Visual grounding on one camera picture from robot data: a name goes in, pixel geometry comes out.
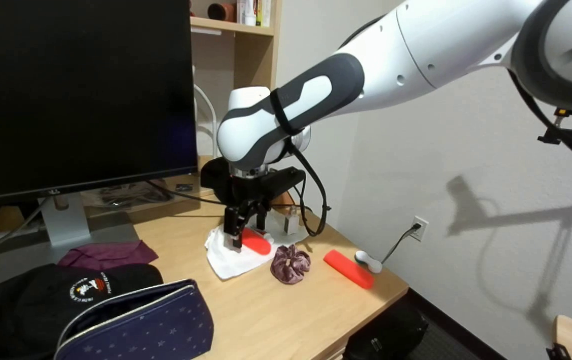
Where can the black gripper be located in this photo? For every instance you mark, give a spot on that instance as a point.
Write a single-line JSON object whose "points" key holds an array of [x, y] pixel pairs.
{"points": [[249, 196]]}

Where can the orange oblong block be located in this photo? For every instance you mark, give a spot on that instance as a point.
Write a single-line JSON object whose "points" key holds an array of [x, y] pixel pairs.
{"points": [[256, 242]]}

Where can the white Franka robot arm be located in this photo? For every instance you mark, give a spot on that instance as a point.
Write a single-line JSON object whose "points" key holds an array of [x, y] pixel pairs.
{"points": [[432, 53]]}

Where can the white cloth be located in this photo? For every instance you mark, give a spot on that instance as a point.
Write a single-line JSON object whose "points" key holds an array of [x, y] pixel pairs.
{"points": [[233, 263]]}

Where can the clear plastic packaging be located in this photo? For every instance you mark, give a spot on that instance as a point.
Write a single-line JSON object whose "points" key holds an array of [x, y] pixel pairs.
{"points": [[293, 226]]}

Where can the orange marker pen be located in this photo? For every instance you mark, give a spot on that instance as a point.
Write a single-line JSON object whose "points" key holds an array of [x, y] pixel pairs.
{"points": [[348, 269]]}

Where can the white plug adapter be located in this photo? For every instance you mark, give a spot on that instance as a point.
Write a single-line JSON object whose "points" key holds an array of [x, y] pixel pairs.
{"points": [[369, 263]]}

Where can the navy dotted pencil case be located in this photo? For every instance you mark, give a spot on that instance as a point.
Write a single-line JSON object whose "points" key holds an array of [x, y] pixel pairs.
{"points": [[153, 326]]}

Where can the purple cloth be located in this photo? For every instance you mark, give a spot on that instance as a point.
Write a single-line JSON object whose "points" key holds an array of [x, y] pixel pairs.
{"points": [[108, 255]]}

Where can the wooden shelf unit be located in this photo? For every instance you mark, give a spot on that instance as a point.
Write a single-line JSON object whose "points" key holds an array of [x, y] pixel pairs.
{"points": [[258, 57]]}

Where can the grey monitor stand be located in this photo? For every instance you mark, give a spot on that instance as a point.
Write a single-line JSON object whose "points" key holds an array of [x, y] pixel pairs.
{"points": [[67, 232]]}

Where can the white bottle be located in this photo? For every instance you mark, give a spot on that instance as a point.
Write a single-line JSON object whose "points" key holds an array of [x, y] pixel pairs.
{"points": [[246, 13]]}

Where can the black computer monitor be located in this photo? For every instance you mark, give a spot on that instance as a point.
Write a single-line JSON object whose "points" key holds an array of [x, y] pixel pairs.
{"points": [[79, 92]]}

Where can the dark round ornament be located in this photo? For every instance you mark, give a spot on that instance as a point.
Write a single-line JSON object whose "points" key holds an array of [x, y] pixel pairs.
{"points": [[216, 13]]}

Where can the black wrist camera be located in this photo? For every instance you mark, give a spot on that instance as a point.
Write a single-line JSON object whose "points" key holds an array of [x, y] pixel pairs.
{"points": [[287, 181]]}

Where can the white wall outlet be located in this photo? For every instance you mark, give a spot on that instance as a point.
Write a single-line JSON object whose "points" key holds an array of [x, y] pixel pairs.
{"points": [[420, 228]]}

